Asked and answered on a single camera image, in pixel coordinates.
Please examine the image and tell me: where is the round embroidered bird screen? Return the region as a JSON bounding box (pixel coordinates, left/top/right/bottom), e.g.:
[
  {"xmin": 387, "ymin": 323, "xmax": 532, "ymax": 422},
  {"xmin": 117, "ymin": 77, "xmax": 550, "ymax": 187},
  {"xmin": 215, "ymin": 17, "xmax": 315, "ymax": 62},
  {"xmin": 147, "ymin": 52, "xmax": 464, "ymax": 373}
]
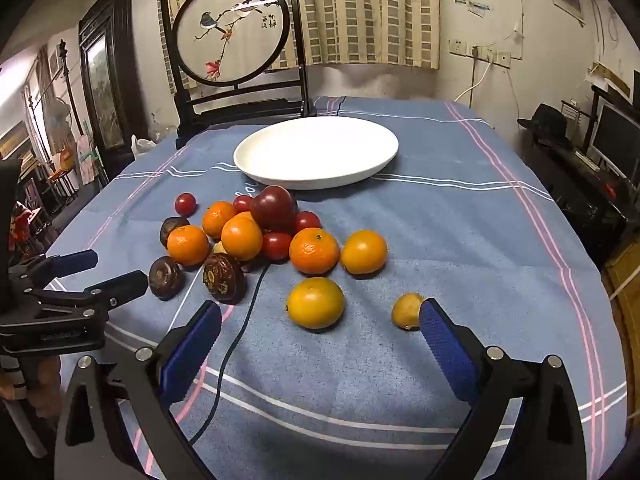
[{"xmin": 160, "ymin": 0, "xmax": 313, "ymax": 150}]

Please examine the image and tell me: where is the person's left hand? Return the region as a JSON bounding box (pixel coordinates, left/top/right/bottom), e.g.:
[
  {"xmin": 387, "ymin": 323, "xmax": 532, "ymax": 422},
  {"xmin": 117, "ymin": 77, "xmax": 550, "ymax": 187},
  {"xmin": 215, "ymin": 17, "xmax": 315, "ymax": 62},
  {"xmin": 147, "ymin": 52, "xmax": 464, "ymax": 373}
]
[{"xmin": 0, "ymin": 355, "xmax": 63, "ymax": 418}]

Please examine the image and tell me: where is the dark wooden framed painting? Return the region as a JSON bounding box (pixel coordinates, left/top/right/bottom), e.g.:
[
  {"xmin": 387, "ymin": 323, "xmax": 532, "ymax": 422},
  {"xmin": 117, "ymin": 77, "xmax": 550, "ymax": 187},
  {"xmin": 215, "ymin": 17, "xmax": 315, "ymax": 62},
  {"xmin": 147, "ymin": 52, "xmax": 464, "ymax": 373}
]
[{"xmin": 78, "ymin": 0, "xmax": 151, "ymax": 181}]

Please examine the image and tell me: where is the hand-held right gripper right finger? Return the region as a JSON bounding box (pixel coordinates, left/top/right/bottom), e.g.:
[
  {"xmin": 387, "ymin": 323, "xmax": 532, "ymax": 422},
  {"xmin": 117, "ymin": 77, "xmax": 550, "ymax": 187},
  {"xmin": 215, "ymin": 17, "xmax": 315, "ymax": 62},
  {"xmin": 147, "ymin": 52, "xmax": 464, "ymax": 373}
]
[{"xmin": 419, "ymin": 297, "xmax": 588, "ymax": 480}]

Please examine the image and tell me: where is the white plastic bag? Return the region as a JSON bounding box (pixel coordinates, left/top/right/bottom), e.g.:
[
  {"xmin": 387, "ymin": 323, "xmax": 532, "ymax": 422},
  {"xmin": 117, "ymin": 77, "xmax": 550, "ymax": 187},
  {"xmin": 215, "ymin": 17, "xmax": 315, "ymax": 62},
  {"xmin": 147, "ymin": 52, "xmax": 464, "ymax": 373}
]
[{"xmin": 131, "ymin": 134, "xmax": 161, "ymax": 156}]

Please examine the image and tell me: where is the checked beige curtain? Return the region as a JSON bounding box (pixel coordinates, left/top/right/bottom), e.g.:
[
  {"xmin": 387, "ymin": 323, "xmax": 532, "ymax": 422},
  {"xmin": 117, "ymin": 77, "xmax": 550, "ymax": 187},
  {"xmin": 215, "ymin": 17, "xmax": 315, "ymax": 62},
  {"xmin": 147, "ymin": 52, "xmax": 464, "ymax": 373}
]
[{"xmin": 157, "ymin": 0, "xmax": 441, "ymax": 70}]

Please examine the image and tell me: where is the computer monitor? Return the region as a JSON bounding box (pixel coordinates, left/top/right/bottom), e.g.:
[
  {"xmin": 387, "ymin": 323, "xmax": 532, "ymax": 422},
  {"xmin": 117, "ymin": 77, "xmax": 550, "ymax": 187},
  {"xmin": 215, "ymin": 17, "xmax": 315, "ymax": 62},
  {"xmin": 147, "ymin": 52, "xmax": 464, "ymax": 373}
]
[{"xmin": 587, "ymin": 102, "xmax": 640, "ymax": 181}]

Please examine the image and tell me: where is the dark brown passion fruit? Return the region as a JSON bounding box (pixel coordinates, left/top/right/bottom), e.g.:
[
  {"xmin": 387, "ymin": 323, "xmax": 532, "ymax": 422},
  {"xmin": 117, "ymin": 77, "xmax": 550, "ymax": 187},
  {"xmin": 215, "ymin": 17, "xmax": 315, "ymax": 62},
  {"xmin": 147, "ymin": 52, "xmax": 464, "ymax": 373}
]
[
  {"xmin": 148, "ymin": 256, "xmax": 181, "ymax": 301},
  {"xmin": 202, "ymin": 253, "xmax": 247, "ymax": 304},
  {"xmin": 159, "ymin": 216, "xmax": 191, "ymax": 249}
]

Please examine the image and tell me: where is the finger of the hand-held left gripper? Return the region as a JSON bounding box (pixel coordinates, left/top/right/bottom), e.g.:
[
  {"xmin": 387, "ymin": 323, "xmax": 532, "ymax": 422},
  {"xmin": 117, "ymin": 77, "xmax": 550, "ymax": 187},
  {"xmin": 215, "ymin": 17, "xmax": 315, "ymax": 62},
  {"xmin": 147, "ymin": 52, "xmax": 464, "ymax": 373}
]
[
  {"xmin": 42, "ymin": 270, "xmax": 150, "ymax": 312},
  {"xmin": 9, "ymin": 249, "xmax": 99, "ymax": 287}
]

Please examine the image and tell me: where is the speckled orange mandarin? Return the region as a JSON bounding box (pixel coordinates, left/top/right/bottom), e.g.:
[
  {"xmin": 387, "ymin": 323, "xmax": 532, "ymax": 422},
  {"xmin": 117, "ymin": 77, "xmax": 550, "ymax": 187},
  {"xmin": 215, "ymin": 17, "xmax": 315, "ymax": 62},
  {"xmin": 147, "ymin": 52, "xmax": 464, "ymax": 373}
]
[{"xmin": 289, "ymin": 228, "xmax": 341, "ymax": 276}]

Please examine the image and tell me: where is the white round plate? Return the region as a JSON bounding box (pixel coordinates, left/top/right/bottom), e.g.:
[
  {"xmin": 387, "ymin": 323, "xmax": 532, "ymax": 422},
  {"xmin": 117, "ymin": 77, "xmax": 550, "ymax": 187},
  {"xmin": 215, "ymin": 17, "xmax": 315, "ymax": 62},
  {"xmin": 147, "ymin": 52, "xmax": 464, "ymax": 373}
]
[{"xmin": 233, "ymin": 117, "xmax": 400, "ymax": 191}]

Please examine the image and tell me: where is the black hat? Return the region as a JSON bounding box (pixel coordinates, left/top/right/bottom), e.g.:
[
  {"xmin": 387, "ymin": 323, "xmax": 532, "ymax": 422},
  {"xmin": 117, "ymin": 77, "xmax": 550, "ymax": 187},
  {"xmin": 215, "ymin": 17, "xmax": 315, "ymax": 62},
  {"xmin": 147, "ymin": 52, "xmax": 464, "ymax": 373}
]
[{"xmin": 517, "ymin": 103, "xmax": 571, "ymax": 148}]

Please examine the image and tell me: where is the black low cabinet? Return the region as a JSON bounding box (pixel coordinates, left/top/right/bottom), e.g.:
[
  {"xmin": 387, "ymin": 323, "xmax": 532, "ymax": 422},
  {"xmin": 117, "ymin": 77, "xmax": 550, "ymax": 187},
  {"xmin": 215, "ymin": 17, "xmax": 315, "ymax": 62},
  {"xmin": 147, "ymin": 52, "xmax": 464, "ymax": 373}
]
[{"xmin": 525, "ymin": 135, "xmax": 631, "ymax": 271}]

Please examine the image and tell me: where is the white power cable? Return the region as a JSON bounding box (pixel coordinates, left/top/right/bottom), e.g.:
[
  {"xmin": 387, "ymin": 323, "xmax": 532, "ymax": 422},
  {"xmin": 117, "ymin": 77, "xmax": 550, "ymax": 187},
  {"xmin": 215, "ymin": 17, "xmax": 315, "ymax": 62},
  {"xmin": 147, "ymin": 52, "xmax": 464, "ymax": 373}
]
[{"xmin": 454, "ymin": 57, "xmax": 493, "ymax": 103}]

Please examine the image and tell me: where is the black cable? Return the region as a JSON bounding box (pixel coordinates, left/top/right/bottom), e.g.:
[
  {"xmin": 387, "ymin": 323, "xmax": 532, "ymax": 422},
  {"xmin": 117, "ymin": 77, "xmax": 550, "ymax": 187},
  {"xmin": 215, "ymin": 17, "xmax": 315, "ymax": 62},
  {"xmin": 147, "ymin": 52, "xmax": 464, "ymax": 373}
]
[{"xmin": 187, "ymin": 260, "xmax": 271, "ymax": 446}]

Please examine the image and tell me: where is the small orange mandarin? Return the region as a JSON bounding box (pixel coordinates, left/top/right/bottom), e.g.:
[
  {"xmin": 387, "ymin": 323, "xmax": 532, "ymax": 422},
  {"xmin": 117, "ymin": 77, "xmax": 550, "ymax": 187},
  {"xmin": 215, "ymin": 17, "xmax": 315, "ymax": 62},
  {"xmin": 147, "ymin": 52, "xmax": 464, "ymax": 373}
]
[
  {"xmin": 202, "ymin": 201, "xmax": 237, "ymax": 240},
  {"xmin": 166, "ymin": 225, "xmax": 210, "ymax": 267}
]

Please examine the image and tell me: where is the dark red plum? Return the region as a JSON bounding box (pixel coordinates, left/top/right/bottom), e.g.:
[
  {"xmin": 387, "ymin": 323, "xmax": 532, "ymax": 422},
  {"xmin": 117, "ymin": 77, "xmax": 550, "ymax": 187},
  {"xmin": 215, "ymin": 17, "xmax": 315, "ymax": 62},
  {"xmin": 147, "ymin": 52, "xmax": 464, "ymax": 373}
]
[{"xmin": 250, "ymin": 185, "xmax": 298, "ymax": 232}]

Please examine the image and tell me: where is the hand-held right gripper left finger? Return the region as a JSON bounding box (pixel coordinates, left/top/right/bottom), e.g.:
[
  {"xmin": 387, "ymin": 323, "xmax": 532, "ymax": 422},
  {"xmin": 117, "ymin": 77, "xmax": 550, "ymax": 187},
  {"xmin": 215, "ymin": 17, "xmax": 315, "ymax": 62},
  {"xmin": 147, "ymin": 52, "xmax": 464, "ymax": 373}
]
[{"xmin": 52, "ymin": 301, "xmax": 223, "ymax": 480}]

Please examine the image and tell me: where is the small yellow-green lemon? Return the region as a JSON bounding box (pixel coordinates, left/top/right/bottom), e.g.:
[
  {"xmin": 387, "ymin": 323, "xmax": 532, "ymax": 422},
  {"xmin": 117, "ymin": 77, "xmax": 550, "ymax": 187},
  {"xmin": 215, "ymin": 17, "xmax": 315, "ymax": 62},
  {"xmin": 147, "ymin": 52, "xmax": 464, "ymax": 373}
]
[{"xmin": 391, "ymin": 293, "xmax": 426, "ymax": 331}]

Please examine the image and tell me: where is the round orange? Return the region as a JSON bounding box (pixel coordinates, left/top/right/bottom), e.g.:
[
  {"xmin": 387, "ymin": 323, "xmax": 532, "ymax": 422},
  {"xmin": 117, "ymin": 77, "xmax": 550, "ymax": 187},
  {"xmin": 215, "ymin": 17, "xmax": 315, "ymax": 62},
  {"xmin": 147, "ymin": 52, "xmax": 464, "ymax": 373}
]
[
  {"xmin": 340, "ymin": 230, "xmax": 389, "ymax": 276},
  {"xmin": 221, "ymin": 216, "xmax": 264, "ymax": 261}
]

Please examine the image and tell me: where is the blue striped tablecloth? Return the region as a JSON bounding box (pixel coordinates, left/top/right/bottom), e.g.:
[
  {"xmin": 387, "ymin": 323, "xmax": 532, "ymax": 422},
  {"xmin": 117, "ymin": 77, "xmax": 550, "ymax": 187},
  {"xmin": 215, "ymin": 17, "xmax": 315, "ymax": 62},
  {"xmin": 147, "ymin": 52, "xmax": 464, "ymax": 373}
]
[{"xmin": 45, "ymin": 95, "xmax": 628, "ymax": 480}]

